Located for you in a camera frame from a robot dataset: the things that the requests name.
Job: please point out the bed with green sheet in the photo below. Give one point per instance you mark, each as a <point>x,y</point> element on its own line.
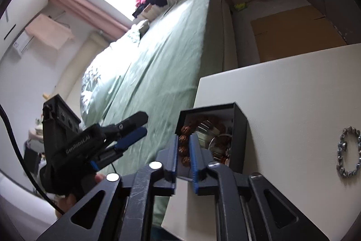
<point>169,60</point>

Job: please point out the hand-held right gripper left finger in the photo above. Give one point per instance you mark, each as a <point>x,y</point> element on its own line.
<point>176,153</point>

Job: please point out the dark bedside cabinet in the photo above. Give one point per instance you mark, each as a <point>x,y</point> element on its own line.
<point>32,156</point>

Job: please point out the narrow pink curtain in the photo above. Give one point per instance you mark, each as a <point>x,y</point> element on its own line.
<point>84,6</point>

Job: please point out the pale pillow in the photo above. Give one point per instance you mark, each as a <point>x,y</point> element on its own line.
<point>142,27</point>

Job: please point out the black square gift box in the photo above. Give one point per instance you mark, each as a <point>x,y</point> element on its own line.
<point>239,139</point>

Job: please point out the flat brown cardboard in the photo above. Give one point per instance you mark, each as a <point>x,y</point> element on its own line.
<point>293,32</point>

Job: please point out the beige hanging towel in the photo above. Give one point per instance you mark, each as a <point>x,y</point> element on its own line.
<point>48,30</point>

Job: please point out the person's left hand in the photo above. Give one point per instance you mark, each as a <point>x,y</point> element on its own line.
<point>70,203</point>

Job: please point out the white air conditioner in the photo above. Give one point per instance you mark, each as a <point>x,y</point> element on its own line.
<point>24,43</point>

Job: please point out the beige padded headboard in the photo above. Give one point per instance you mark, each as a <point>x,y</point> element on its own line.
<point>81,66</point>

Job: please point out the small green packet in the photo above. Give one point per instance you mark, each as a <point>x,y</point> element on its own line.
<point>240,6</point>

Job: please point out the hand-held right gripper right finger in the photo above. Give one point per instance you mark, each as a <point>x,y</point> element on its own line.
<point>193,156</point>

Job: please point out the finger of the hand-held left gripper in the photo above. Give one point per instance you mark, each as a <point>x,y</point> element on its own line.
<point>132,121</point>
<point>134,136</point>

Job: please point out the silver metal bangle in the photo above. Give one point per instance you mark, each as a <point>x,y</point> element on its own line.
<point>204,129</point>

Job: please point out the floral green duvet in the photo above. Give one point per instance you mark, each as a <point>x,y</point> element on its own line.
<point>98,83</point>

